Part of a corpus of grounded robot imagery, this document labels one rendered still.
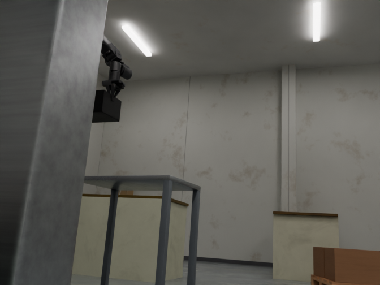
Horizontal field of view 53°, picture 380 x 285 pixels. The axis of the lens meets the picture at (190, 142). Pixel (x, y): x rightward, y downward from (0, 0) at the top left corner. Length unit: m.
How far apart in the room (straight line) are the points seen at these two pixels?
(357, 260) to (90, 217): 2.80
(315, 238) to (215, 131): 4.35
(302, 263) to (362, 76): 5.02
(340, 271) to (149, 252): 1.89
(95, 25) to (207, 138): 9.00
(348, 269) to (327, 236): 1.59
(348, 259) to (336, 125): 5.18
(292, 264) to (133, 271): 2.36
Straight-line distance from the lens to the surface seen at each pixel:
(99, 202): 4.50
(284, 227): 5.66
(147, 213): 4.20
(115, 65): 2.00
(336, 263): 4.07
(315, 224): 5.65
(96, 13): 0.16
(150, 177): 2.25
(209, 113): 9.32
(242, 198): 8.70
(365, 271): 4.15
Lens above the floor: 0.45
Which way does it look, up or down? 14 degrees up
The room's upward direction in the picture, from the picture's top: 4 degrees clockwise
